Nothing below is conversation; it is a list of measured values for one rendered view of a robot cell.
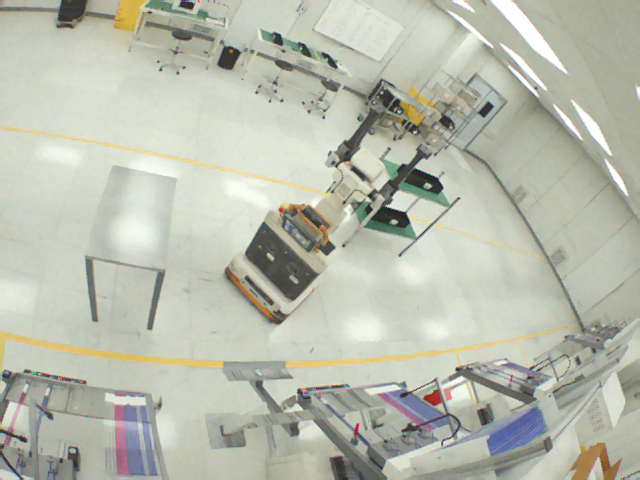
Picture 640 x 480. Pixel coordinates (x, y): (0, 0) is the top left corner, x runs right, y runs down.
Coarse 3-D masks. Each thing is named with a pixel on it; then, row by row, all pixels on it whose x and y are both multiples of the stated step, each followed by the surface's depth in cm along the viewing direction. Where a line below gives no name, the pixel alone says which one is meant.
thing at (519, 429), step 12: (528, 408) 106; (504, 420) 106; (516, 420) 94; (528, 420) 95; (540, 420) 98; (480, 432) 102; (492, 432) 85; (504, 432) 88; (516, 432) 88; (528, 432) 92; (540, 432) 94; (456, 444) 94; (492, 444) 80; (504, 444) 82; (516, 444) 84
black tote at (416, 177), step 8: (400, 168) 334; (416, 168) 343; (408, 176) 325; (416, 176) 352; (424, 176) 355; (432, 176) 358; (416, 184) 337; (424, 184) 340; (432, 184) 343; (440, 184) 357; (432, 192) 354
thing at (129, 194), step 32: (128, 192) 175; (160, 192) 188; (96, 224) 151; (128, 224) 163; (160, 224) 174; (96, 256) 141; (128, 256) 152; (160, 256) 163; (160, 288) 172; (96, 320) 188
